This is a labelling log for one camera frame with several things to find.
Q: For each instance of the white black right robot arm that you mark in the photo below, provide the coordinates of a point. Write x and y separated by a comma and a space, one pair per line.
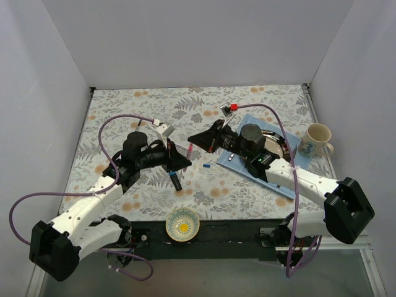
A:
345, 210

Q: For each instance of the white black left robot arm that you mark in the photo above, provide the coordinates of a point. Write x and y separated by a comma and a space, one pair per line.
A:
58, 246

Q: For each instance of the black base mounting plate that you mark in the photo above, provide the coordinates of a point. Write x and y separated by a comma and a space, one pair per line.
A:
215, 239

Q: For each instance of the purple black pen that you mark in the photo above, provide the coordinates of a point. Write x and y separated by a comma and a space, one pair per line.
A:
138, 125

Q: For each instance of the black blue highlighter pen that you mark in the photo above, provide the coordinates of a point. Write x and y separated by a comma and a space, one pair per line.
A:
175, 181

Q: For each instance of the aluminium frame rail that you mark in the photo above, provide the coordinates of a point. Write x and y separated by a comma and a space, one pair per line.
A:
336, 270

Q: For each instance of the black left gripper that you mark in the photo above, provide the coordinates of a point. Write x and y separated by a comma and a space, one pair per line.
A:
169, 156

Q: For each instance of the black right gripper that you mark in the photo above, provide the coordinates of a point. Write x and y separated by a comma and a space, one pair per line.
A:
215, 140

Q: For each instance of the light blue checkered napkin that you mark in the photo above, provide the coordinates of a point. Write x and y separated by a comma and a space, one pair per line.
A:
268, 169

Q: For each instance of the yellow centre patterned bowl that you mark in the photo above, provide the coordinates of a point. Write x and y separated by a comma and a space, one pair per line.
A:
182, 224

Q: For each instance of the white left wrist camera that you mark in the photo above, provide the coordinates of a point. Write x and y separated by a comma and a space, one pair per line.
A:
162, 129

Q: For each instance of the pink marker pen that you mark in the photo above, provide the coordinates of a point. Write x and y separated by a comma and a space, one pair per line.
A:
188, 155

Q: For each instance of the floral patterned tablecloth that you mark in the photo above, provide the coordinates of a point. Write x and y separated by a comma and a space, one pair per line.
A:
215, 193

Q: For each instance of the striped rim cream plate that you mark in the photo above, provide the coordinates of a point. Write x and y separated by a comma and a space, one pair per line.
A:
276, 144

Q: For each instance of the cream painted mug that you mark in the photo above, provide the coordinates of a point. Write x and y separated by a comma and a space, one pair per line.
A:
315, 142

